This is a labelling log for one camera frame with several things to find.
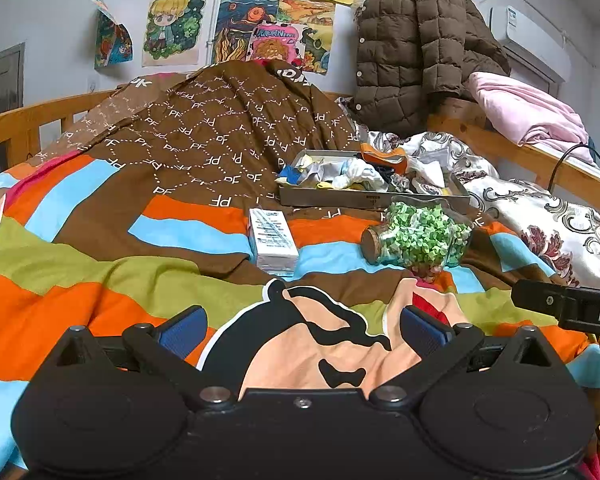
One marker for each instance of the white air conditioner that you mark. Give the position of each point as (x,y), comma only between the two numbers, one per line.
(530,35)

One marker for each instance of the white cardboard box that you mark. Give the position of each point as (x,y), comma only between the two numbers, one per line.
(272,240)

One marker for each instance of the pink blanket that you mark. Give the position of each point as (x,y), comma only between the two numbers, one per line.
(525,110)

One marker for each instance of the black cloth with pink dot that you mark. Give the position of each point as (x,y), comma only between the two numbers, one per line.
(392,180)

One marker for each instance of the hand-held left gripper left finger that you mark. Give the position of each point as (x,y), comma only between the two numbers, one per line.
(182,332)

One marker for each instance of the glass jar of green stars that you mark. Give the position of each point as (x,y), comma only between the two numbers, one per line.
(420,235)

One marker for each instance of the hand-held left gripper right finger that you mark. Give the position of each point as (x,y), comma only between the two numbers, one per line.
(425,332)

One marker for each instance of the colourful striped bed sheet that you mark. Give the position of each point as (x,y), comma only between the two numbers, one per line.
(105,270)

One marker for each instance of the white sock with blue print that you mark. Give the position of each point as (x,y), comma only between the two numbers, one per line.
(360,175)

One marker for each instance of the wooden bed frame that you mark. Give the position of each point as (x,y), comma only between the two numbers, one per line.
(10,127)

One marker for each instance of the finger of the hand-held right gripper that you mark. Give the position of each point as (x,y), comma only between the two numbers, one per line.
(537,296)

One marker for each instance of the brown patterned quilt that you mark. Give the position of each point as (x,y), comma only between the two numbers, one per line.
(220,125)

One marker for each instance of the orange cloth band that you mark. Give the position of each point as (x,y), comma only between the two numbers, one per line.
(382,156)

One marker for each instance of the grey metal tray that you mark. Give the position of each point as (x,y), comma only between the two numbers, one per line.
(330,199)

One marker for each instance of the brown puffer jacket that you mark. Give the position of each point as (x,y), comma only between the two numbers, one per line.
(410,50)

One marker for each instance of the white floral quilt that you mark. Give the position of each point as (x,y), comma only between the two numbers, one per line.
(530,210)

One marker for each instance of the white cloth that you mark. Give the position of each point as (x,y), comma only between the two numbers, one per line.
(430,172)

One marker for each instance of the grey door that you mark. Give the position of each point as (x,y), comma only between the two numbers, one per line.
(0,80)

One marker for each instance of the group of colourful wall drawings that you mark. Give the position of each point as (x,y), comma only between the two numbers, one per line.
(245,30)

